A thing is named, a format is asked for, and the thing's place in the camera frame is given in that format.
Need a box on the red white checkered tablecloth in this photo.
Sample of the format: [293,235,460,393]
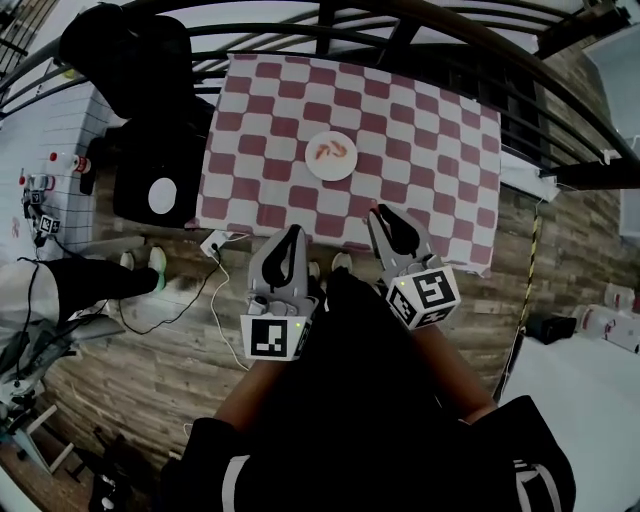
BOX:
[187,52,503,279]

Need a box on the grey chair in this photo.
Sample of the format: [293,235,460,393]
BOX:
[0,313,122,416]

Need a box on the white round plate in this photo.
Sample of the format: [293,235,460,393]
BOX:
[147,177,178,216]

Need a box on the white cable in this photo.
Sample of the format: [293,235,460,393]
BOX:
[209,232,252,372]

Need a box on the black cable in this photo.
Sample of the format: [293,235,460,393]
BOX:
[117,249,224,336]

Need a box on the person's right forearm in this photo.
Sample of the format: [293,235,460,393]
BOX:
[409,322,499,421]

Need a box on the plain white table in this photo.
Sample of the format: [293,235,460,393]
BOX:
[499,332,640,512]

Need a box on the white tiled table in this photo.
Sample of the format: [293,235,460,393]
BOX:
[0,82,126,256]

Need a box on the white power strip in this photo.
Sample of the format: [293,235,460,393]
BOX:
[199,230,231,259]

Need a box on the yellow black striped tape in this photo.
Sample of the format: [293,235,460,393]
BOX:
[517,214,544,332]

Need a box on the white plate with food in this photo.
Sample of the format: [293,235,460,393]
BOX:
[304,130,358,182]

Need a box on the idle hand-held gripper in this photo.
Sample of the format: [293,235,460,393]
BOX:
[22,172,62,247]

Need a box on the white jug red label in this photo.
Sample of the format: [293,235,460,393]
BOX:
[573,302,640,355]
[603,282,640,314]

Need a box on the black bag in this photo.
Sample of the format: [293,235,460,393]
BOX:
[524,314,579,346]

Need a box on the black office chair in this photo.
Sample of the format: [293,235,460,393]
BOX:
[58,2,216,231]

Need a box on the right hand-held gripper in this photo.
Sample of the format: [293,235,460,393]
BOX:
[368,203,461,331]

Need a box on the person's left forearm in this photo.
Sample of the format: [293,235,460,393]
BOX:
[212,357,289,434]

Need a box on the grey translucent panel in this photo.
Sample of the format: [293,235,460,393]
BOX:
[582,22,640,151]

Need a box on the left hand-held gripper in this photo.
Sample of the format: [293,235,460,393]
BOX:
[239,225,321,361]

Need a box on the person's black clothing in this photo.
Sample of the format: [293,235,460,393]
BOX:
[159,267,576,512]

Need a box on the white base board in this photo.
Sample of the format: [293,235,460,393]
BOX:
[499,148,562,202]

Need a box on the black metal beam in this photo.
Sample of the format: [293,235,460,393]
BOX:
[539,153,640,192]

